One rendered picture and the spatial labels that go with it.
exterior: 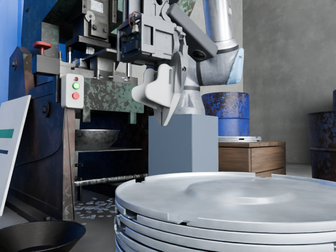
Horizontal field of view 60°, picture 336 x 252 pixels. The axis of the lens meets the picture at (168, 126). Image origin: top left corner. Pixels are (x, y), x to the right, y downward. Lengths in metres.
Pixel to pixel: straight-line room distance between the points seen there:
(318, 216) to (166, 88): 0.27
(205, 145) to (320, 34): 3.66
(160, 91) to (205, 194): 0.18
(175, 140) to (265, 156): 0.56
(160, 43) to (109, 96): 1.02
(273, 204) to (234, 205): 0.04
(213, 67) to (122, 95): 0.63
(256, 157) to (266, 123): 3.32
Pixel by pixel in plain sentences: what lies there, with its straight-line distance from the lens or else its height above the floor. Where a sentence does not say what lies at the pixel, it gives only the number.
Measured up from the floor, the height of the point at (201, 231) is 0.31.
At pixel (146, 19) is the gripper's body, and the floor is 0.54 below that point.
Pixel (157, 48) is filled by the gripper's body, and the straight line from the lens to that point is 0.43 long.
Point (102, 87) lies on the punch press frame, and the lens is 1.42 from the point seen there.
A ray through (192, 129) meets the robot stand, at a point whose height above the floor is 0.40.
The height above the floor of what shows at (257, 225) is 0.32.
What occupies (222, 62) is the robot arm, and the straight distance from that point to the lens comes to 0.96.
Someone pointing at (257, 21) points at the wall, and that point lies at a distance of 5.00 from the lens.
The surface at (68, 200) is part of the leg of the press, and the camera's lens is 1.29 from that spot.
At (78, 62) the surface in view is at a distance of 1.63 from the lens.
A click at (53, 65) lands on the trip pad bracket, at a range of 1.32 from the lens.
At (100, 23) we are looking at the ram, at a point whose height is 0.97.
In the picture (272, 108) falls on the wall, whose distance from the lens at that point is 4.59.
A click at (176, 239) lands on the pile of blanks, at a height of 0.30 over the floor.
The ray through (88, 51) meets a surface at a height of 0.83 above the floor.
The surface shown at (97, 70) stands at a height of 0.70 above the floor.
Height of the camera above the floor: 0.38
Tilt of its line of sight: 2 degrees up
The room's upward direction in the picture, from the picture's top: straight up
